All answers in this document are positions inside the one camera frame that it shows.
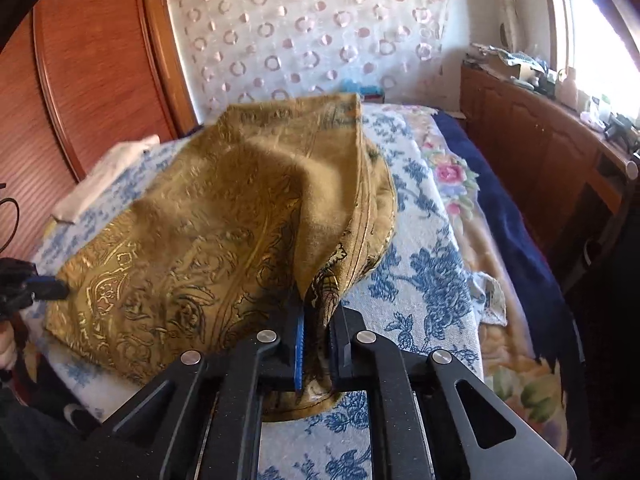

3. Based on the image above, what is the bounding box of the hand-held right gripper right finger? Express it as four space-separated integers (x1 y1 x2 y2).
327 305 576 480

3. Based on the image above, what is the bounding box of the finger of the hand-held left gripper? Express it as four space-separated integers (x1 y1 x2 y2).
27 274 70 303

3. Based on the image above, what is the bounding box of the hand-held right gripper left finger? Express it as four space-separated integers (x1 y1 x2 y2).
70 305 308 480

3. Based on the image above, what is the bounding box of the gold patterned garment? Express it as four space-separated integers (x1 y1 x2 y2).
42 92 398 416

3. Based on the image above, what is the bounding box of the white blue floral cloth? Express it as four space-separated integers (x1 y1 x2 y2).
27 105 507 480

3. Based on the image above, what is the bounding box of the pink floral blanket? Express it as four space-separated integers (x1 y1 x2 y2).
400 105 571 463

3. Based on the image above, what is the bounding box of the navy blue blanket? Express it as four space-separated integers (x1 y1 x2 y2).
432 109 586 376

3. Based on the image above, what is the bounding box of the wooden wardrobe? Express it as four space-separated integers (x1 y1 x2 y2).
0 0 201 266

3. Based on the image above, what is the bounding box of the blue box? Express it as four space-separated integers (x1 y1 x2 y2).
342 79 386 104

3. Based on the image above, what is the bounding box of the wooden cabinet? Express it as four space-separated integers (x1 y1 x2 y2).
460 60 640 291

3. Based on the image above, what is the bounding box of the sheer circle-patterned curtain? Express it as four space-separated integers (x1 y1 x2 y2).
165 0 471 126

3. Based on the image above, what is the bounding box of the cardboard box with clutter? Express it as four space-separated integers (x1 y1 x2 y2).
467 42 548 86

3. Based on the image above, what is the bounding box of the white bottle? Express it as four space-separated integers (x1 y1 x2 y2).
557 67 581 108

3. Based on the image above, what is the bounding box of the black device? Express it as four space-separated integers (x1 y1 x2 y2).
602 112 640 151

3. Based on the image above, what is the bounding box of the window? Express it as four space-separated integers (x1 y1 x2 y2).
542 0 640 111

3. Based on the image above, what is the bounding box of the black cable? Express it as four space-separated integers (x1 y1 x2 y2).
0 184 22 253

